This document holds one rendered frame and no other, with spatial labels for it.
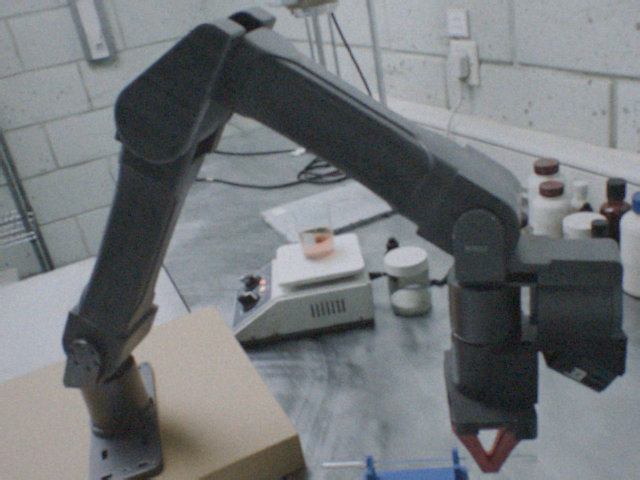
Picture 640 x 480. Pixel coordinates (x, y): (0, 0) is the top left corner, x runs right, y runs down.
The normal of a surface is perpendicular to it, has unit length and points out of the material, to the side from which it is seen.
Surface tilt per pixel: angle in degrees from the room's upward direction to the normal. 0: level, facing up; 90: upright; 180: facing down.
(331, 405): 0
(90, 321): 88
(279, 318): 90
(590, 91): 90
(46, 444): 0
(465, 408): 3
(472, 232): 90
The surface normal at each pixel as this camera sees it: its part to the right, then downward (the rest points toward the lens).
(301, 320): 0.06, 0.40
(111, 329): -0.23, 0.46
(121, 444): -0.18, -0.90
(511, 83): -0.90, 0.31
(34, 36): 0.40, 0.31
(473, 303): -0.44, 0.42
